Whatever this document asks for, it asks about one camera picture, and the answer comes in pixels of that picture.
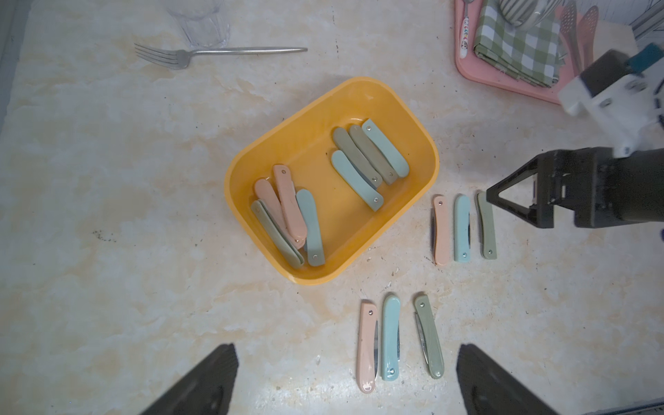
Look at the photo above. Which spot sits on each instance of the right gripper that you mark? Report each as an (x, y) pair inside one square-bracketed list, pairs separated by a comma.
[(577, 180)]

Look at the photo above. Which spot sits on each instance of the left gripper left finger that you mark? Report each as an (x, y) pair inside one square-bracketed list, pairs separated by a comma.
[(206, 389)]

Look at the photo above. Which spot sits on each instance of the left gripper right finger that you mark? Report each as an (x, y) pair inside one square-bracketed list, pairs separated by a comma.
[(487, 388)]

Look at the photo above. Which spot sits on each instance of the pink folding fruit knife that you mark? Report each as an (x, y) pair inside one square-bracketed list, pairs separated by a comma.
[(441, 231)]

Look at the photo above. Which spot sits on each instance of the teal folding fruit knife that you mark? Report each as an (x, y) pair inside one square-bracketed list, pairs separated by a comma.
[(390, 348)]

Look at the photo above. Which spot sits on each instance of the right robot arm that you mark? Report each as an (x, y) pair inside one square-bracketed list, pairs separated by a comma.
[(636, 187)]

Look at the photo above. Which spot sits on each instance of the green knife in box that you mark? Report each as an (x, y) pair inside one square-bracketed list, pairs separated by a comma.
[(387, 148)]

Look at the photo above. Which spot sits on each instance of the teal knife in box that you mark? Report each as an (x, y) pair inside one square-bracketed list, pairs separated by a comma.
[(352, 177)]

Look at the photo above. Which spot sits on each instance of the olive knife in box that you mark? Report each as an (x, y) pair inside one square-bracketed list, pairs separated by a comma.
[(344, 142), (373, 154)]

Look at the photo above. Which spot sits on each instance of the pink knife in box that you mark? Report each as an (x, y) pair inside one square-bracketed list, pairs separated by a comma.
[(294, 220)]

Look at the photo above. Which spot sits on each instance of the yellow plastic storage box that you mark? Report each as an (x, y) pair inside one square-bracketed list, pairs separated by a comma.
[(304, 143)]

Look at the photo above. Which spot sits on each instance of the pink plastic tray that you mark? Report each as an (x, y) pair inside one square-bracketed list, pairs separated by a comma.
[(477, 70)]

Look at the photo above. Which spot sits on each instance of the green checkered cloth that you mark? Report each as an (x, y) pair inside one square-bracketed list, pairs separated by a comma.
[(528, 55)]

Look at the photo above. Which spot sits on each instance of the striped ceramic cup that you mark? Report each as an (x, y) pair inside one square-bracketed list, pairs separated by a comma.
[(525, 14)]

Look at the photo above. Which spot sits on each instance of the clear plastic cup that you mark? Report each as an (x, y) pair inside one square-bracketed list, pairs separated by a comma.
[(204, 23)]

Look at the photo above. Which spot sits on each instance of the wooden handled spoon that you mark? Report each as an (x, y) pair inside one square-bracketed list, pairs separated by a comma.
[(180, 59)]

